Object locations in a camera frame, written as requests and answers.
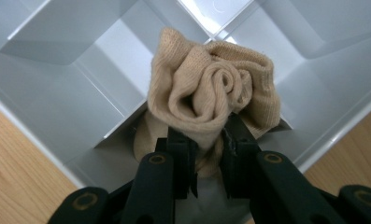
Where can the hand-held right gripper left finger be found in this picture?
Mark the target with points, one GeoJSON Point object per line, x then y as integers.
{"type": "Point", "coordinates": [180, 161]}

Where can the white divided storage box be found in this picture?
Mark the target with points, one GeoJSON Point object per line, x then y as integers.
{"type": "Point", "coordinates": [64, 77]}

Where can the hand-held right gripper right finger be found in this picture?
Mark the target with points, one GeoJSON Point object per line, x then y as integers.
{"type": "Point", "coordinates": [239, 149]}

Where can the beige sock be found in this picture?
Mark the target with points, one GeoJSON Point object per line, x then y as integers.
{"type": "Point", "coordinates": [211, 90]}

